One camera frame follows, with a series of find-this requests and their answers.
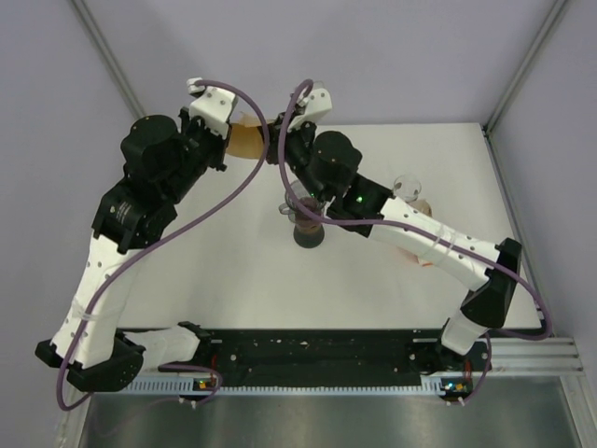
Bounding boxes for purple cable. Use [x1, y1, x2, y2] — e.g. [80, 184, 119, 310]
[55, 78, 270, 413]
[276, 77, 555, 406]

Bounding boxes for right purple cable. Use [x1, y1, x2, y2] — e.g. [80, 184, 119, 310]
[276, 77, 555, 406]

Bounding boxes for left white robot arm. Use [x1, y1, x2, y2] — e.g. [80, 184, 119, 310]
[35, 108, 226, 393]

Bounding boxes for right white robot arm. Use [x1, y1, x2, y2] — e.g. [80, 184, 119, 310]
[266, 114, 521, 370]

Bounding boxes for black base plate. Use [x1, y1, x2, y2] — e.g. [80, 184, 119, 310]
[189, 329, 489, 388]

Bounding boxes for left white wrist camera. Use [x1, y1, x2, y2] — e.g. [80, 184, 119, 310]
[186, 77, 238, 140]

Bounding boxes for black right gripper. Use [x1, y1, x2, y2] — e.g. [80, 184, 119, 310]
[257, 112, 329, 204]

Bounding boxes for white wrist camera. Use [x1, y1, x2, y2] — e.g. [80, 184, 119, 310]
[186, 77, 238, 140]
[288, 81, 333, 132]

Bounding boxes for brown paper coffee filter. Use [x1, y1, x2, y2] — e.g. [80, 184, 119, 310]
[226, 112, 264, 160]

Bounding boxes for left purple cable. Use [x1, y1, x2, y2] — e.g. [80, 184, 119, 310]
[55, 78, 270, 413]

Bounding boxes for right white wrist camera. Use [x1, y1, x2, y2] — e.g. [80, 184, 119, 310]
[288, 81, 333, 132]

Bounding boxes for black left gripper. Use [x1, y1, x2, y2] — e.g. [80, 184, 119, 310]
[160, 105, 230, 205]

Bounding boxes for grey cable duct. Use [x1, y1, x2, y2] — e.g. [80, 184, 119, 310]
[131, 375, 473, 398]

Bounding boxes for aluminium frame rail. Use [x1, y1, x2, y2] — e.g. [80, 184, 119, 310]
[67, 0, 153, 119]

